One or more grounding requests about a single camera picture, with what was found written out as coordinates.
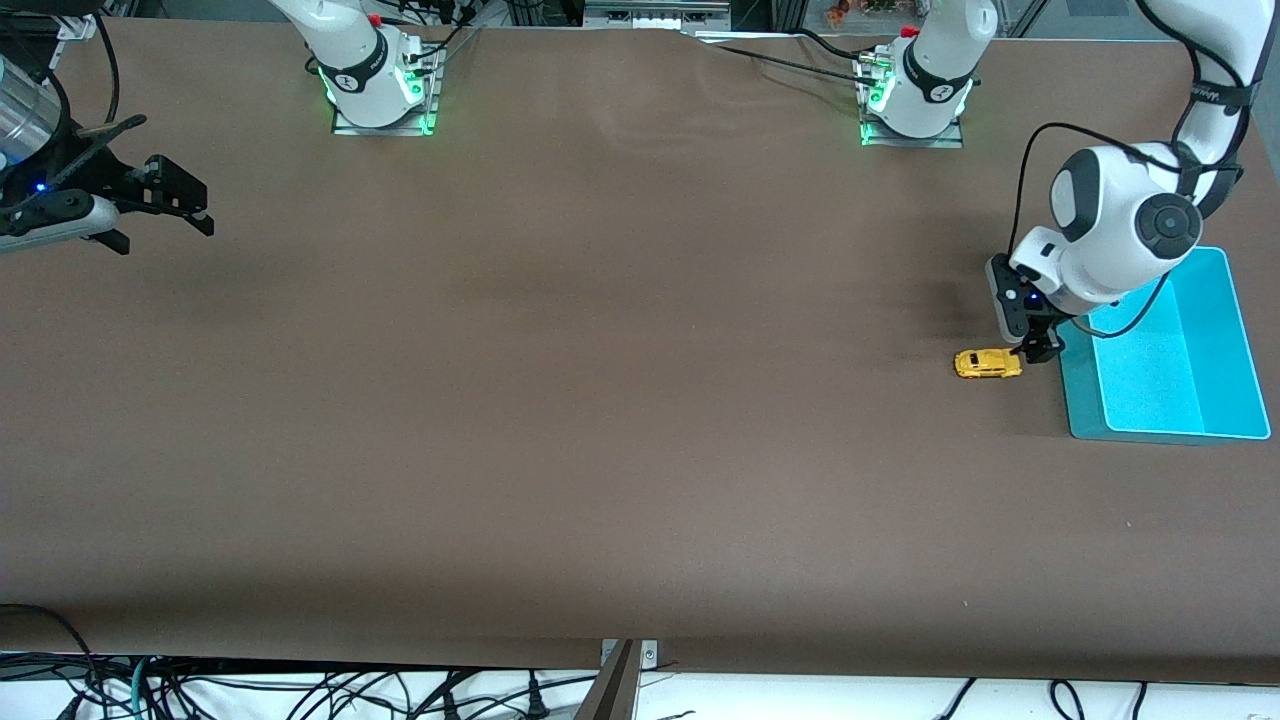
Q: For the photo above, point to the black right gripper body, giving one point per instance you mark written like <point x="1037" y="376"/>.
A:
<point x="112" y="183"/>

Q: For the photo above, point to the yellow toy beetle car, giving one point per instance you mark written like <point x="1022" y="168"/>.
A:
<point x="985" y="364"/>

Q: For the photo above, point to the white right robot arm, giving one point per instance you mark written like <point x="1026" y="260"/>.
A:
<point x="350" y="60"/>

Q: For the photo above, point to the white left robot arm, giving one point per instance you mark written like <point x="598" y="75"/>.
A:
<point x="1110" y="220"/>

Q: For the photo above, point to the teal plastic storage bin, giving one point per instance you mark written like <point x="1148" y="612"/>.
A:
<point x="1160" y="385"/>

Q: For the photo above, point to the orange background object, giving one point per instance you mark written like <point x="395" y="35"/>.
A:
<point x="837" y="12"/>

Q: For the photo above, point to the dark angled support beam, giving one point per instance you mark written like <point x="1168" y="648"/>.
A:
<point x="612" y="690"/>

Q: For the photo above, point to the metal table corner bracket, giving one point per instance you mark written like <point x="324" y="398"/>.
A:
<point x="80" y="27"/>

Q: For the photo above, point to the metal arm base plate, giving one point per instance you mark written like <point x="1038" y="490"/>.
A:
<point x="935" y="142"/>
<point x="432" y="100"/>

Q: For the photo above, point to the small metal table bracket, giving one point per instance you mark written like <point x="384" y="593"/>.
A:
<point x="648" y="655"/>

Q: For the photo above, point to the grey metal background frame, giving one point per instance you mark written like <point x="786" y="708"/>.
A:
<point x="655" y="15"/>

